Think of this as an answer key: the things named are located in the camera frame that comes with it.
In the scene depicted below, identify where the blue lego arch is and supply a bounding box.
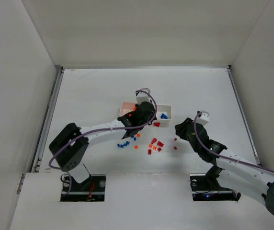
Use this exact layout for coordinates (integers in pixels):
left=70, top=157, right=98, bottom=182
left=160, top=114, right=168, bottom=119

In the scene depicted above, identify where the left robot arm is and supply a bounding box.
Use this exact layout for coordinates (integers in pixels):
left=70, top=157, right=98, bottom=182
left=48, top=102, right=157, bottom=184

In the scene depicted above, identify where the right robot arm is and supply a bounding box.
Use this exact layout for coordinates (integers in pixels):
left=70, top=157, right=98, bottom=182
left=175, top=118, right=274, bottom=216

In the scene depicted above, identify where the white three-compartment tray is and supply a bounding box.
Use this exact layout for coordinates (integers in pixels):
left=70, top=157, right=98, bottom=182
left=119, top=102, right=172, bottom=127

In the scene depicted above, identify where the red lego brick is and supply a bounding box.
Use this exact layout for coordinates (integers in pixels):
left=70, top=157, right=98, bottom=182
left=157, top=141, right=164, bottom=147

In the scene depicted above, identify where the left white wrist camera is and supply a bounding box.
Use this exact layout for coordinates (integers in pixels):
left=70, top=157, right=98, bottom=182
left=136, top=88, right=150, bottom=104

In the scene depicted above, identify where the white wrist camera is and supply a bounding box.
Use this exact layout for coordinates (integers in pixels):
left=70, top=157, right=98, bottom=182
left=196, top=111, right=209, bottom=126
left=136, top=88, right=150, bottom=104

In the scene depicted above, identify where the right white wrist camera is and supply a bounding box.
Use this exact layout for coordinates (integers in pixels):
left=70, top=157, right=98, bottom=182
left=196, top=111, right=209, bottom=126

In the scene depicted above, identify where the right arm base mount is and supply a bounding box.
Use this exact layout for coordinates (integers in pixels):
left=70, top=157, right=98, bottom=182
left=190, top=166, right=241, bottom=202

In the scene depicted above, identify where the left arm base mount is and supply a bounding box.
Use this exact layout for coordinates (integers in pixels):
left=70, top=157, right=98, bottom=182
left=60, top=164, right=106, bottom=202

